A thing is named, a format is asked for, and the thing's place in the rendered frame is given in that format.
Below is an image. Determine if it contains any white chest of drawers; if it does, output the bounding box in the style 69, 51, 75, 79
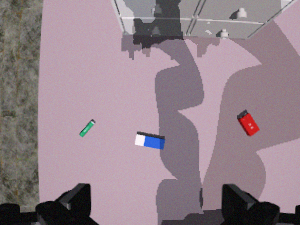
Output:
111, 0, 297, 39

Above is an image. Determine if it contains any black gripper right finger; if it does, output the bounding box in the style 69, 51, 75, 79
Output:
220, 184, 300, 225

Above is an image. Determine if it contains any red 9v battery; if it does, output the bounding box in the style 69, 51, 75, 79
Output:
237, 113, 260, 136

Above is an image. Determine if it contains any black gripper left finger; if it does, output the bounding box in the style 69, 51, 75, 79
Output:
0, 183, 99, 225

